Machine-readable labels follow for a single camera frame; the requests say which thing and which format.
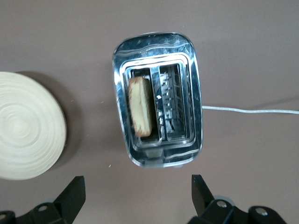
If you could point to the round light wooden plate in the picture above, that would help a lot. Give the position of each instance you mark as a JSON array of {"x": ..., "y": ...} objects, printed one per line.
[{"x": 25, "y": 126}]

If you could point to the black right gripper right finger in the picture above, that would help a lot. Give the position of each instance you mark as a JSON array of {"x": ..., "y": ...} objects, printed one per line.
[{"x": 205, "y": 200}]

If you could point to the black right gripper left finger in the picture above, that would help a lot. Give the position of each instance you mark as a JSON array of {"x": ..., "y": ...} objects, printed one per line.
[{"x": 66, "y": 203}]

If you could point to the chrome two-slot toaster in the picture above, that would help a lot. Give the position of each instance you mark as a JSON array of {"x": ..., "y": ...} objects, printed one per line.
[{"x": 158, "y": 100}]

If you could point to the slice of toast bread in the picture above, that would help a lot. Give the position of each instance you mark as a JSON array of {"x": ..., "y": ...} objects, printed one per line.
[{"x": 140, "y": 107}]

